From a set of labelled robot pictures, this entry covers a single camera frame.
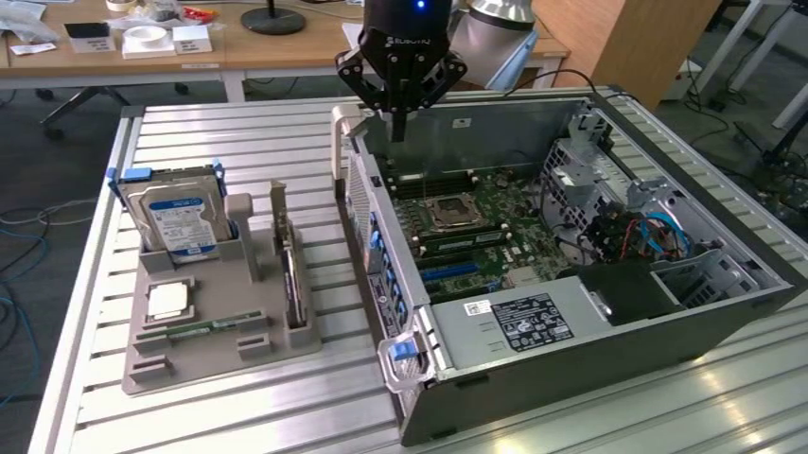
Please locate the silver finned heat sink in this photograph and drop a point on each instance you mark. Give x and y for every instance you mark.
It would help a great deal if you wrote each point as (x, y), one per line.
(522, 278)

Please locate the metal disk bay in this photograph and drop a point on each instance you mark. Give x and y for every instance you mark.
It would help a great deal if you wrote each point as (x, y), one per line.
(725, 279)

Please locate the blue case latch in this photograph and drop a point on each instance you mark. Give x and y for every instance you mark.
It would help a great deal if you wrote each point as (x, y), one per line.
(400, 352)

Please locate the grey parts rack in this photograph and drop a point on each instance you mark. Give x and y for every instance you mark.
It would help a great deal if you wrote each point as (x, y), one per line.
(220, 293)

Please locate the metal drive cage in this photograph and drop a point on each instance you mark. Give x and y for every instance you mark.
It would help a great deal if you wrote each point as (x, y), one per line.
(581, 184)

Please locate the white table frame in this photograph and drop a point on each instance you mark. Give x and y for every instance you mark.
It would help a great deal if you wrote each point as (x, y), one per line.
(761, 42)

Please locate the white paper stack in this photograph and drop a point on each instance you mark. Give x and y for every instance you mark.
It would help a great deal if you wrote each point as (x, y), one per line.
(352, 35)

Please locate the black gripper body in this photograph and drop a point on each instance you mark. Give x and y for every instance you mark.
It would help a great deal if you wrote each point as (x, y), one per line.
(407, 47)

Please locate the dark grey bundle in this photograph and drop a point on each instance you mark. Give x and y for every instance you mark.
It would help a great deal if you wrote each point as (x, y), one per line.
(157, 12)

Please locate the silver CPU chip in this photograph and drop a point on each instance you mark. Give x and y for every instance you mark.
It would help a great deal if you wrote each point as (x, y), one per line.
(167, 302)

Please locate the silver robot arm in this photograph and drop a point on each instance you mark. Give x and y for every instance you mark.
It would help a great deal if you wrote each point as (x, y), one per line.
(491, 42)

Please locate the graphics card with metal bracket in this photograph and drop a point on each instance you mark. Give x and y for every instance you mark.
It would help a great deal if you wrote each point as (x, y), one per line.
(289, 284)

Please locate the beige tape roll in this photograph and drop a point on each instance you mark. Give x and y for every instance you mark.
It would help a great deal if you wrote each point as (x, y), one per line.
(118, 5)

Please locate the hard disk with blue bracket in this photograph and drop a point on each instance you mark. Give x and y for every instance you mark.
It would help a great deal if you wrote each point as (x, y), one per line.
(176, 222)

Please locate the white label card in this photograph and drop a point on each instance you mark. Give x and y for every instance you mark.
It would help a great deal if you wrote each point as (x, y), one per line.
(30, 49)

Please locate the black chair base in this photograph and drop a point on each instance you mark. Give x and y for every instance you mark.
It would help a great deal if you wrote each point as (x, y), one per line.
(76, 105)

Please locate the plain white box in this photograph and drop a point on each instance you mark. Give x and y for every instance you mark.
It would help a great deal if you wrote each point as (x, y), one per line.
(192, 42)

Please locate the black round lamp base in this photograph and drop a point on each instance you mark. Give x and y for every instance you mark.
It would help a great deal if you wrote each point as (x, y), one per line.
(271, 23)

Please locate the wooden desk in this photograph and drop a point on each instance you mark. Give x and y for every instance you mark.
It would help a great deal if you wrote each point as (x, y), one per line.
(81, 64)

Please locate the grey power supply unit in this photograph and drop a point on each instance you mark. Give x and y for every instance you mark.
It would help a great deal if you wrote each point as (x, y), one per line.
(467, 340)

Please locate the clear plastic bag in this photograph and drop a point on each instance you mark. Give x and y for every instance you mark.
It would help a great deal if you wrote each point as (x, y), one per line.
(25, 26)

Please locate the red packet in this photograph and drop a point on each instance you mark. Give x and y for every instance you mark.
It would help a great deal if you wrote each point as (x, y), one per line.
(199, 15)

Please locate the black open PC case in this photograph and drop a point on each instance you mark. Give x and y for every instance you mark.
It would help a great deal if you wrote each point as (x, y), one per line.
(567, 388)

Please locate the green motherboard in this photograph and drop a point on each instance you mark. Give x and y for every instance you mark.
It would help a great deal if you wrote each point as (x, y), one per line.
(504, 222)

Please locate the wooden cabinet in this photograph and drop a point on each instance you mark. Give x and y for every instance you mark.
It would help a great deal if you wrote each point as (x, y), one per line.
(630, 47)

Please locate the metal CPU socket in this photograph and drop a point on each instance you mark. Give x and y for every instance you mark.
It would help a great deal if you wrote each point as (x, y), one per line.
(454, 213)

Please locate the green RAM stick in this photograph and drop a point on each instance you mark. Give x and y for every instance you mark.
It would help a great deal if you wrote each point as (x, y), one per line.
(195, 326)
(467, 243)

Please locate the blue expansion slot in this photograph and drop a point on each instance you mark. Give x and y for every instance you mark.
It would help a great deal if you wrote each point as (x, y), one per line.
(451, 271)

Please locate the white box with black top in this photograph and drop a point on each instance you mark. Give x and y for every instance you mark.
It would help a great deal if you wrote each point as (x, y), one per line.
(90, 42)

